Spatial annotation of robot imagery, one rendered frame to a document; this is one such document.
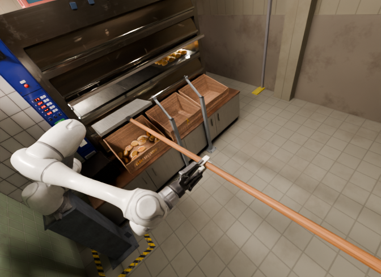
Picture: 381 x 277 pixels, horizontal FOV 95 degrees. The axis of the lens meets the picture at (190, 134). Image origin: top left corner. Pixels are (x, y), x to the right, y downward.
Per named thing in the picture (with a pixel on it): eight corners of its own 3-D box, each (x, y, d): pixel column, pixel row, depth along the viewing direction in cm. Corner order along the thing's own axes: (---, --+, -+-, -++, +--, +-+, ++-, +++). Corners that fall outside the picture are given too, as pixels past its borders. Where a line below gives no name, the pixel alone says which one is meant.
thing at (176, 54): (141, 60, 277) (140, 56, 273) (164, 48, 296) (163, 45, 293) (164, 66, 240) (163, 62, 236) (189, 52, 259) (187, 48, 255)
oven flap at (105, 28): (42, 71, 145) (22, 47, 136) (192, 9, 218) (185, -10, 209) (41, 70, 142) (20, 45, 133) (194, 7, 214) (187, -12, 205)
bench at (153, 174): (104, 200, 244) (77, 178, 204) (216, 109, 342) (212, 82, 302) (122, 230, 209) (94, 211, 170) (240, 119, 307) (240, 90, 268)
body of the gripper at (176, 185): (165, 182, 79) (181, 169, 82) (172, 193, 84) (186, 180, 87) (175, 191, 73) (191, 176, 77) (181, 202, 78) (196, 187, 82)
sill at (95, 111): (81, 120, 187) (78, 118, 184) (197, 54, 260) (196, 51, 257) (83, 122, 183) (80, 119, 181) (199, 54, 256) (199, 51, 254)
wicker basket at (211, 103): (181, 106, 270) (177, 90, 252) (206, 88, 293) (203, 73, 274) (204, 116, 240) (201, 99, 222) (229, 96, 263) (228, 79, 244)
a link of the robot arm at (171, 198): (162, 201, 82) (172, 192, 84) (173, 213, 76) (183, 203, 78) (154, 190, 77) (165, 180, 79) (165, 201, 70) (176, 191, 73)
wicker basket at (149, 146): (113, 154, 222) (101, 139, 204) (149, 129, 245) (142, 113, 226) (131, 175, 192) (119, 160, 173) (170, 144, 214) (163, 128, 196)
